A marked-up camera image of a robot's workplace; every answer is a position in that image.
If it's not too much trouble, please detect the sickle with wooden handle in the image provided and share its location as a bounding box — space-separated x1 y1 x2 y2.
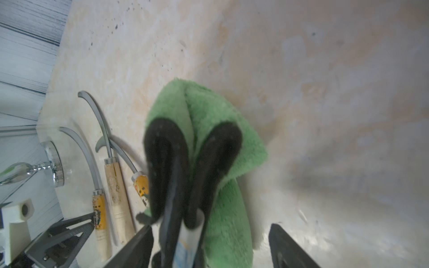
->
78 90 135 245

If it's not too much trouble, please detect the green fluffy rag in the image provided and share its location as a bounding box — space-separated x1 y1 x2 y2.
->
137 79 268 268

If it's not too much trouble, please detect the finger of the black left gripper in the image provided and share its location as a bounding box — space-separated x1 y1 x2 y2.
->
23 213 95 268

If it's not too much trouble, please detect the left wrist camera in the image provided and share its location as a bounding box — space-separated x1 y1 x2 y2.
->
1 199 35 265

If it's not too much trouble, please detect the chrome glass rack stand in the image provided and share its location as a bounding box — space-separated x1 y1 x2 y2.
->
1 141 65 188

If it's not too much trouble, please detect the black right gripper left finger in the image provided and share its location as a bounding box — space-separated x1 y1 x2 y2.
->
105 226 154 268

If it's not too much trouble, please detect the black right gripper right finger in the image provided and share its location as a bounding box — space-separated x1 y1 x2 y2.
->
269 223 320 268

